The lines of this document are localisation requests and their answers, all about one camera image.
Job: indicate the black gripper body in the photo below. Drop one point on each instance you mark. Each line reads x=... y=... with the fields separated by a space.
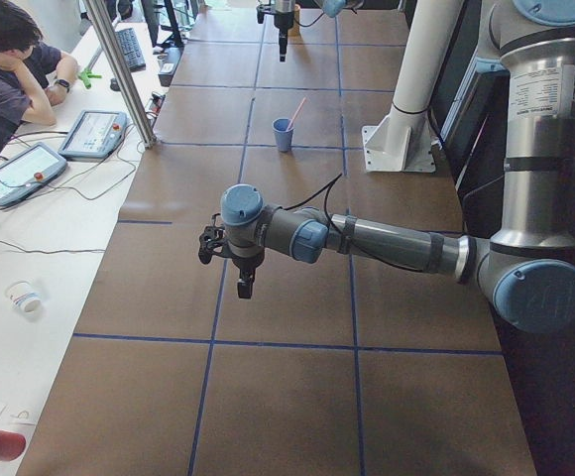
x=245 y=262
x=283 y=25

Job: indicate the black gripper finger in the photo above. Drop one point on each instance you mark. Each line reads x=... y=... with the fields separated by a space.
x=245 y=284
x=283 y=46

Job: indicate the bamboo wooden cup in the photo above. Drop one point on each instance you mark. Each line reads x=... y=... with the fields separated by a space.
x=294 y=31

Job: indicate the light blue ribbed cup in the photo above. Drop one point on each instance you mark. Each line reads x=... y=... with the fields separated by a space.
x=283 y=132

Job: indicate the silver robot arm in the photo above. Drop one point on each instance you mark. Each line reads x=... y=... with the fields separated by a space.
x=398 y=193

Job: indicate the white paper cup lying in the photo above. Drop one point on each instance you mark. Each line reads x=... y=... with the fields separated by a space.
x=23 y=296

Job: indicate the black keyboard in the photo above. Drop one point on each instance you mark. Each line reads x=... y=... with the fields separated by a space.
x=130 y=47

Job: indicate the far teach pendant tablet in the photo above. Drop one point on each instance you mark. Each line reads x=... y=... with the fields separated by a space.
x=94 y=136

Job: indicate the teach pendant tablet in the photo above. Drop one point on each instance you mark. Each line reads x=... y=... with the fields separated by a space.
x=94 y=136
x=29 y=171

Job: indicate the green plastic tool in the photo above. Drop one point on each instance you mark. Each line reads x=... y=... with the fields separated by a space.
x=86 y=75

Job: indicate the near teach pendant tablet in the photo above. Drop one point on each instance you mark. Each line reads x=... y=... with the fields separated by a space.
x=29 y=171

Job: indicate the seated person dark shirt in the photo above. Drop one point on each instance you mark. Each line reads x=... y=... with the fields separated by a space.
x=34 y=77

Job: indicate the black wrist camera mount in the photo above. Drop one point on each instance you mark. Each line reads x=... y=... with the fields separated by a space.
x=263 y=10
x=213 y=242

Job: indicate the white pedestal column base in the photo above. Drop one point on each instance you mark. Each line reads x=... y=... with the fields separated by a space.
x=401 y=142

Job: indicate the aluminium frame post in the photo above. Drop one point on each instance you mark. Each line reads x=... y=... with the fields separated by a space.
x=105 y=32

